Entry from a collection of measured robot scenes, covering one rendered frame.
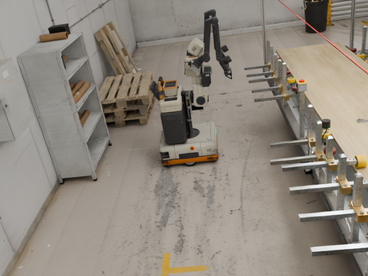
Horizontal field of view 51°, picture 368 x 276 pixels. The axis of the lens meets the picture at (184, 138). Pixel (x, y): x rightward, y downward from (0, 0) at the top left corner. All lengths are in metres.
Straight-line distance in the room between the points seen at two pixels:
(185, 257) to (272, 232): 0.78
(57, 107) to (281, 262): 2.71
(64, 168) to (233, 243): 2.22
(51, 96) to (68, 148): 0.64
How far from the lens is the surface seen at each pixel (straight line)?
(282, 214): 3.73
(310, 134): 3.14
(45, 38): 4.72
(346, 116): 3.41
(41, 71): 4.28
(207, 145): 4.41
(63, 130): 4.47
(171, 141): 4.43
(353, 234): 2.40
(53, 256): 3.85
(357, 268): 2.35
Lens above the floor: 2.35
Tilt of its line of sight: 27 degrees down
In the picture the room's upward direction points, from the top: 9 degrees counter-clockwise
